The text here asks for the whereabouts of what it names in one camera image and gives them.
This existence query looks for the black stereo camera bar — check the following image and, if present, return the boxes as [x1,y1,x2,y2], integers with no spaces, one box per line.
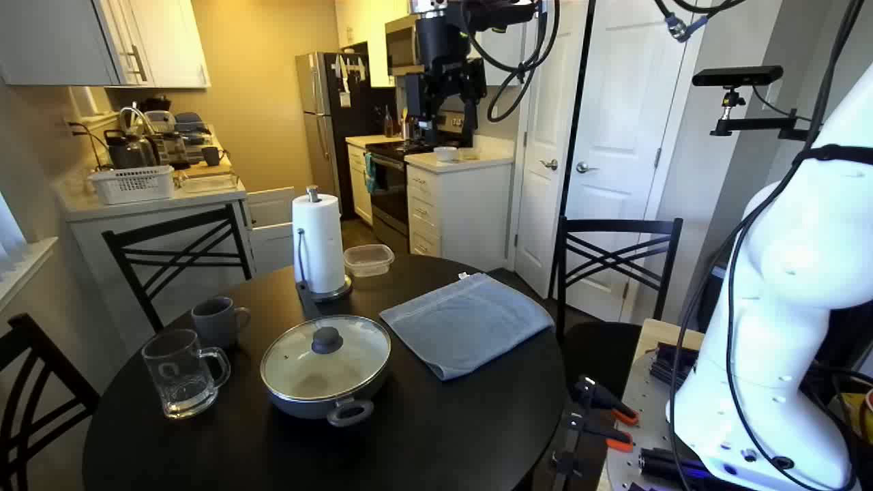
[690,63,787,90]

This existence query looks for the small black box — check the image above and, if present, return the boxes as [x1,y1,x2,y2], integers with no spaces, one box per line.
[648,338,702,390]

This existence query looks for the robot mounting table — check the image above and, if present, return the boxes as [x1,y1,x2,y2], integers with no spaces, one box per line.
[594,316,716,491]

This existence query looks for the clear glass mug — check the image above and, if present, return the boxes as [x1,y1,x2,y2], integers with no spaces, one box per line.
[140,326,234,424]

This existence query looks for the black cross-back chair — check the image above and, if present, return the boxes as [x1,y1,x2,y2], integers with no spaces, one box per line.
[0,311,105,491]
[101,203,256,337]
[549,215,686,394]

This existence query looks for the stainless microwave oven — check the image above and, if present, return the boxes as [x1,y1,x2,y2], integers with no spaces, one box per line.
[382,14,424,83]

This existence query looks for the white upper kitchen cabinet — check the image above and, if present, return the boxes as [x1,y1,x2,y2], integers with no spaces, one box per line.
[0,0,212,93]

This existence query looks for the glass lid with black knob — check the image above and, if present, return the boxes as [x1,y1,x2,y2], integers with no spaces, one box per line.
[260,314,394,408]

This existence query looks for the black kitchen stove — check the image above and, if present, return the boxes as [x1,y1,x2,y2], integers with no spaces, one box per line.
[367,135,414,247]

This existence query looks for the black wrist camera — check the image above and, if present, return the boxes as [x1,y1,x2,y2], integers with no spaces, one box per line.
[452,0,541,30]

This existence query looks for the grey pan with white interior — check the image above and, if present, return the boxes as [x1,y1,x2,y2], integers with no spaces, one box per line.
[256,311,395,432]

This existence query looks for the metal paper towel holder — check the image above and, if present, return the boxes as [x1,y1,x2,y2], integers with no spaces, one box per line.
[296,184,356,303]

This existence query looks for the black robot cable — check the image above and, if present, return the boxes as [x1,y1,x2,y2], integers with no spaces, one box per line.
[466,0,873,485]

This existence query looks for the black orange-tipped clamp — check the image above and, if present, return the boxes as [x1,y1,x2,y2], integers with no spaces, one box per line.
[571,372,642,432]
[564,410,637,455]

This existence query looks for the clear plastic storage bin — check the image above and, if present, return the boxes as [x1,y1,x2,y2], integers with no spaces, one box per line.
[87,164,178,206]

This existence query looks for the black camera stand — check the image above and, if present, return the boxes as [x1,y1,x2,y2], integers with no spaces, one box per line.
[709,86,814,144]

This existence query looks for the grey ceramic mug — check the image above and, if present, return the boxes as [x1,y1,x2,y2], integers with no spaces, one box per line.
[188,296,253,356]

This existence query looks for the black coffee maker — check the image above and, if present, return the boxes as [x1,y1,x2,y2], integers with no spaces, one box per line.
[101,128,159,173]

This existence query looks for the glass kettle with black handle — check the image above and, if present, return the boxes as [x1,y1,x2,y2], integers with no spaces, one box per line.
[114,101,180,143]

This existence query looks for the blue towel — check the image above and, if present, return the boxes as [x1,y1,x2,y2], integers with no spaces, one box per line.
[377,271,556,382]

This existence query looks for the dark refrigerator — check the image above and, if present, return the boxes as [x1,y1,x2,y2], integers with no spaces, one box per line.
[292,39,377,225]

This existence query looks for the white panel door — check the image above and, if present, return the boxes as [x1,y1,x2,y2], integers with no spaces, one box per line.
[563,0,709,326]
[510,0,594,299]

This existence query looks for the white paper towel roll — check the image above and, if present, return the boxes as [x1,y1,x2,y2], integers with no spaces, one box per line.
[289,192,350,296]

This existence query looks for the clear plastic food container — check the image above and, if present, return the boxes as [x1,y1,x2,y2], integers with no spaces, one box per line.
[341,241,398,281]

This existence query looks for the thin black pole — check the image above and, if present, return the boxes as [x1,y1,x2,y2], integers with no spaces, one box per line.
[556,0,600,225]

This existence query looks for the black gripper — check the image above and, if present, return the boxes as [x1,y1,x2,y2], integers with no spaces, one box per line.
[405,12,491,150]

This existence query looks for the white kitchen counter unit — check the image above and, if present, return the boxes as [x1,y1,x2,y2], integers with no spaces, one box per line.
[51,173,301,353]

